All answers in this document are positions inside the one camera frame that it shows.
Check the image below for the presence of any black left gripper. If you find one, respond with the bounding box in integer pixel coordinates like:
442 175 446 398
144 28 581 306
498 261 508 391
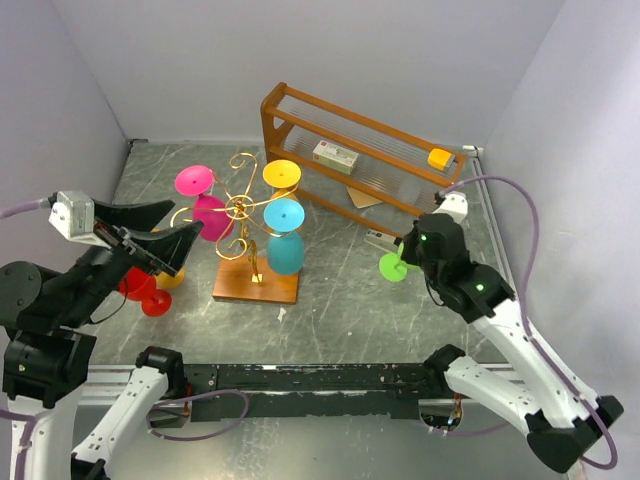
56 194 204 324

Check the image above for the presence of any green plastic wine glass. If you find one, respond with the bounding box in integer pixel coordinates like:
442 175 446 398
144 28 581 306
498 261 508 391
378 253 419 283

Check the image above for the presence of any red plastic wine glass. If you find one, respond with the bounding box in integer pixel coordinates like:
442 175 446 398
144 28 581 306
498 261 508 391
118 267 172 317

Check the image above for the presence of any pink plastic wine glass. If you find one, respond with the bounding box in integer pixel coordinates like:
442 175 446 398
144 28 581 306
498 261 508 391
174 165 233 242

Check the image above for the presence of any blue plastic wine glass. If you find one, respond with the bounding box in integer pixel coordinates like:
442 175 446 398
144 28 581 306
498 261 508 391
264 198 305 275

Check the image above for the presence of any yellow plastic wine glass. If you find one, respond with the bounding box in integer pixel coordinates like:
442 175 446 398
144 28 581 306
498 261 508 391
263 159 302 201

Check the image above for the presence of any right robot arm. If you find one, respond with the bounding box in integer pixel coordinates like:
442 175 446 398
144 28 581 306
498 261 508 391
401 213 624 474

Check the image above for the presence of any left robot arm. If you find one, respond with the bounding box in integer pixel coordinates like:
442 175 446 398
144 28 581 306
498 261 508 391
1 192 203 479

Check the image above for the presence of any orange plastic wine glass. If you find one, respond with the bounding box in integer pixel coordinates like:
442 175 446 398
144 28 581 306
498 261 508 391
155 268 186 289

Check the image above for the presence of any wooden rack base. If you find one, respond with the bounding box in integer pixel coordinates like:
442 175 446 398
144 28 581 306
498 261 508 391
212 256 299 304

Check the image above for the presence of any wooden shelf rack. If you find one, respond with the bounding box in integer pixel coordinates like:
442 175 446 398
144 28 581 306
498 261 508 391
260 82 467 235

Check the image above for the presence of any yellow grey box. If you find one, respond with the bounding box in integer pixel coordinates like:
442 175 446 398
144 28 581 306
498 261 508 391
427 148 456 171

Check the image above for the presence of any tan cardboard piece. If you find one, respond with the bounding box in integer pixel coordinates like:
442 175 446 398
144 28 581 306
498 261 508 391
346 186 382 209

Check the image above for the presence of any small white card box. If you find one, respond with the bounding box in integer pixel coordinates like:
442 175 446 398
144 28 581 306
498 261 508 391
312 140 359 175

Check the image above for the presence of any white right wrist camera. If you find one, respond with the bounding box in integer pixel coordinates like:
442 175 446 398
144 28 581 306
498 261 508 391
433 191 469 224

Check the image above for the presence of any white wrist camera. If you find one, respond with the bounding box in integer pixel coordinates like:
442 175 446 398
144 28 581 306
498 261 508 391
433 191 469 224
48 191 110 248

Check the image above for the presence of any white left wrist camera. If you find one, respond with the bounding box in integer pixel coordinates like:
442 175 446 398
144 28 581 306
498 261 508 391
48 191 110 248

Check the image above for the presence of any gold wire glass rack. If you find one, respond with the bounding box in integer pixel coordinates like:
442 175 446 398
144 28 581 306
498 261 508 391
170 152 274 282

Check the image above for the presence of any aluminium frame rail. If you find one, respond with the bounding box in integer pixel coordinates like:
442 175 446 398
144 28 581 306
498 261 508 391
464 144 564 404

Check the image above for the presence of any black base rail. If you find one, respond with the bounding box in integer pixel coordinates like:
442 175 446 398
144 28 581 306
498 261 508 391
155 362 454 422

